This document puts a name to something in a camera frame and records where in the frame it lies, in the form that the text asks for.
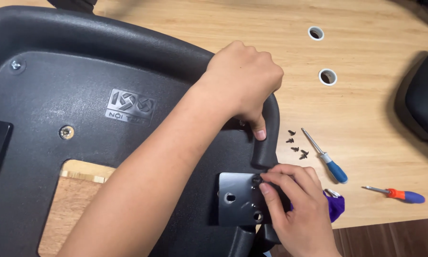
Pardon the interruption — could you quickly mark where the person's left hand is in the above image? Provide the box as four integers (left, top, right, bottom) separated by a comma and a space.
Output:
196, 40, 284, 142

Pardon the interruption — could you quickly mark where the black chair part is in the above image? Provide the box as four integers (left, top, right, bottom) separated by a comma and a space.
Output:
46, 0, 99, 15

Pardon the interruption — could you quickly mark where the grey metal mounting plate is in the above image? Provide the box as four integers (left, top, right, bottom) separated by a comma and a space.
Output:
218, 172, 283, 227

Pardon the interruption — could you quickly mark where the black plastic chair shell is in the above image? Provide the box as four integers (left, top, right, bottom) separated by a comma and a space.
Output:
0, 6, 283, 257

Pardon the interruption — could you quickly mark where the person's right hand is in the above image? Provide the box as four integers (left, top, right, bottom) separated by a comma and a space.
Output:
259, 163, 340, 252

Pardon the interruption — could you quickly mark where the purple cloth pouch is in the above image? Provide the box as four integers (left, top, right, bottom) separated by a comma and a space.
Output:
290, 190, 346, 224

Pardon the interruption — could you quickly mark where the white cable grommet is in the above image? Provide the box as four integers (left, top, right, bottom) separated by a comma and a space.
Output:
318, 68, 338, 86
308, 26, 325, 41

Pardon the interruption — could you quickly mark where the blue handled screwdriver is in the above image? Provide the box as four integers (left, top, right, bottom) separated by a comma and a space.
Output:
301, 127, 349, 185

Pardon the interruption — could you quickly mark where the black chair cushion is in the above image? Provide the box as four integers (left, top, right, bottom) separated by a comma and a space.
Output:
394, 44, 428, 152

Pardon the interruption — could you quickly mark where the orange and blue screwdriver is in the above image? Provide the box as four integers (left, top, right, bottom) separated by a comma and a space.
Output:
362, 185, 426, 204

